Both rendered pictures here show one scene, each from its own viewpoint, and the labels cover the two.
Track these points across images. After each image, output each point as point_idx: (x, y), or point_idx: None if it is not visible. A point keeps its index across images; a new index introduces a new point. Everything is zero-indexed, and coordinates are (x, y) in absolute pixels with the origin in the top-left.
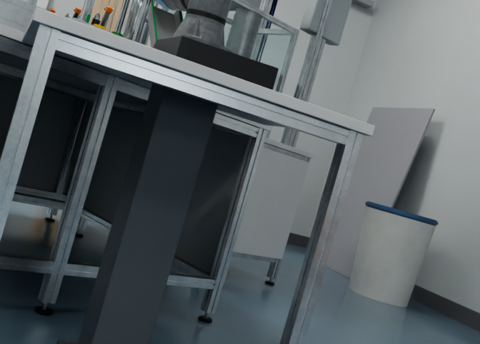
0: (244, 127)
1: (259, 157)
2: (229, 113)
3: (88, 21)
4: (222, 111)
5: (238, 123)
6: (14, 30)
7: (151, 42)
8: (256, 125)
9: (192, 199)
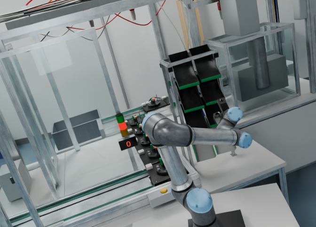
0: (268, 174)
1: (285, 179)
2: (255, 176)
3: (161, 161)
4: (249, 179)
5: (263, 174)
6: (128, 225)
7: (195, 158)
8: (274, 169)
9: (261, 184)
